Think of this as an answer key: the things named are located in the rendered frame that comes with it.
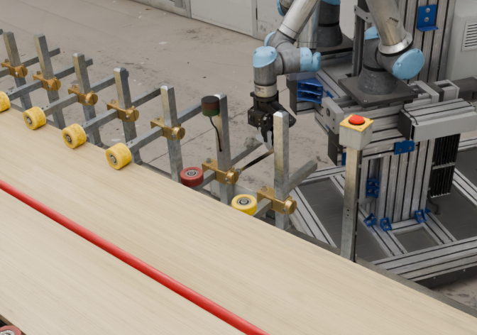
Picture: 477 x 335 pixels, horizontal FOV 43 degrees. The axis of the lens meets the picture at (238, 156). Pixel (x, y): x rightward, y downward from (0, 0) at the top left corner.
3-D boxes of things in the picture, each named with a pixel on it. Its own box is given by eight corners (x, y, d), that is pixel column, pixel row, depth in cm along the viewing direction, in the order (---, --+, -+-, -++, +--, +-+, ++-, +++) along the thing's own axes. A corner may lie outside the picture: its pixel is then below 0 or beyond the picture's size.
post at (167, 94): (179, 189, 243) (166, 81, 217) (186, 192, 241) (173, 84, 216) (173, 194, 241) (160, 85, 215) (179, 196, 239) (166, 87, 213)
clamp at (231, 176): (211, 168, 225) (210, 157, 222) (239, 180, 218) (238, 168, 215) (201, 175, 221) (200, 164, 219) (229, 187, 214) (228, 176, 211)
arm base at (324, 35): (333, 32, 276) (335, 11, 271) (348, 44, 264) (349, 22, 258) (303, 37, 273) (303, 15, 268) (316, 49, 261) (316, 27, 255)
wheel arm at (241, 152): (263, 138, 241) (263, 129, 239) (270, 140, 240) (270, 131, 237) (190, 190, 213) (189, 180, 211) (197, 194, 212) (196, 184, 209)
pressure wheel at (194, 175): (193, 189, 219) (190, 162, 212) (210, 196, 214) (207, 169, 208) (178, 199, 213) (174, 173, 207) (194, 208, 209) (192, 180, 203)
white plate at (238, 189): (211, 193, 232) (209, 172, 227) (266, 217, 218) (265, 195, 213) (211, 194, 232) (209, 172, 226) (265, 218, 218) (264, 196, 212)
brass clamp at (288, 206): (266, 195, 213) (265, 184, 210) (297, 209, 206) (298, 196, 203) (255, 204, 209) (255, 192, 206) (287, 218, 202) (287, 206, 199)
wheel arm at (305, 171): (309, 167, 226) (310, 158, 224) (317, 171, 224) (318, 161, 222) (237, 228, 198) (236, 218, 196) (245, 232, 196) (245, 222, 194)
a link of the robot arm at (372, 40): (385, 53, 229) (387, 18, 222) (404, 66, 218) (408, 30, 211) (356, 58, 226) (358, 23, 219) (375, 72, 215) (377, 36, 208)
